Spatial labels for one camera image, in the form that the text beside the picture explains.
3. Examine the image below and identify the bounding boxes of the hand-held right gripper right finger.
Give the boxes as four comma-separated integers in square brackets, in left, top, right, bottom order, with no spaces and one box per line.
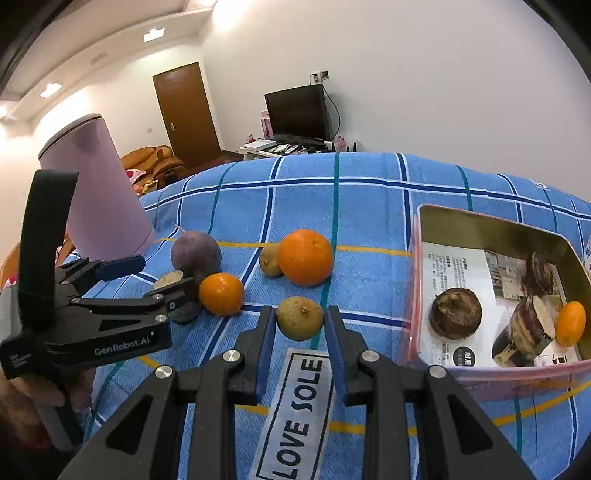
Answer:
[324,308,539,480]

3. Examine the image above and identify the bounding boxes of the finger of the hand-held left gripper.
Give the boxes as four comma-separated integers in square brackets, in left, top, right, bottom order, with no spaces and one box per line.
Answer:
[55,255,146,296]
[69,276,200,333]

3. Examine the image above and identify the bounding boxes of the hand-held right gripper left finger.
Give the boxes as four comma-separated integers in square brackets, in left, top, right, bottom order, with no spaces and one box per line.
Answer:
[55,305,278,480]

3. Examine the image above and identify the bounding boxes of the short cut taro piece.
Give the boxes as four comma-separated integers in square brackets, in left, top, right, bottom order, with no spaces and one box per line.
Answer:
[152,271,204,324]

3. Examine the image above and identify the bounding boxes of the small yellow-brown fruit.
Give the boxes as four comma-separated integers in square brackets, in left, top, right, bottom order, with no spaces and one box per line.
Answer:
[276,296,324,341]
[259,243,283,278]

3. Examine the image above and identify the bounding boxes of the round mandarin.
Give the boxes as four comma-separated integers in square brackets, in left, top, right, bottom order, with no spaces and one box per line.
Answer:
[199,272,245,317]

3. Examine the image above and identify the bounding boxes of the purple radish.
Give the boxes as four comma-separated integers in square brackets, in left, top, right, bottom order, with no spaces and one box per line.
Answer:
[171,224,222,283]

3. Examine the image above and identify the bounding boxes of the large orange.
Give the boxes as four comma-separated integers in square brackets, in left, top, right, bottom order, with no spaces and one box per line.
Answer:
[277,229,334,287]

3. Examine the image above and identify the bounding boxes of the pink tin box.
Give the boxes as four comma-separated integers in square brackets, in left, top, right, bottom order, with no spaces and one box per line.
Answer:
[399,204,591,386]

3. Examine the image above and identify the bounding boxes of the tall striped taro piece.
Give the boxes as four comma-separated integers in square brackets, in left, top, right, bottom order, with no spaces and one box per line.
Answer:
[492,295,557,367]

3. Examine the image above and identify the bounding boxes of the small oval kumquat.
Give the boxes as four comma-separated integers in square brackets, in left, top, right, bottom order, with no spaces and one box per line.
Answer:
[555,301,587,347]

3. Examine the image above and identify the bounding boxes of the person's left hand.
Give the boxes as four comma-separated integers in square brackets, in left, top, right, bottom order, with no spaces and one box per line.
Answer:
[0,364,95,450]

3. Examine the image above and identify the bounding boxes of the pink tall cylinder container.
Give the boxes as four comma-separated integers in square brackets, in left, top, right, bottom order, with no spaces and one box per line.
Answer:
[38,113,158,259]

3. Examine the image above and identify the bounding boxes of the orange leather armchair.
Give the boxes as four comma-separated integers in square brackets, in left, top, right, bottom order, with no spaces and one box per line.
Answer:
[154,145,188,181]

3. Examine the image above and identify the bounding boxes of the printed paper sheet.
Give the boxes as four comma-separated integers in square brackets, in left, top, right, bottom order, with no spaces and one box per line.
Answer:
[422,241,583,367]

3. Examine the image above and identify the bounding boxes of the brown wooden door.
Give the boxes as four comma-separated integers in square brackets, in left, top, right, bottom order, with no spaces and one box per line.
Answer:
[153,62,221,167]

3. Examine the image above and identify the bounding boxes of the white television stand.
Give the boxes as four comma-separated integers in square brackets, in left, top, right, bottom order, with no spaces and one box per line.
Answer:
[239,138,361,160]

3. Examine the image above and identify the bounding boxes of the black television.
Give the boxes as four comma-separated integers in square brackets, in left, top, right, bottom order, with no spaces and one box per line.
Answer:
[264,84,334,140]

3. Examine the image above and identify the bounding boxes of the black power cable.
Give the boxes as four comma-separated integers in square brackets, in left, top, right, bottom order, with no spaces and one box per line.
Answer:
[323,83,342,139]

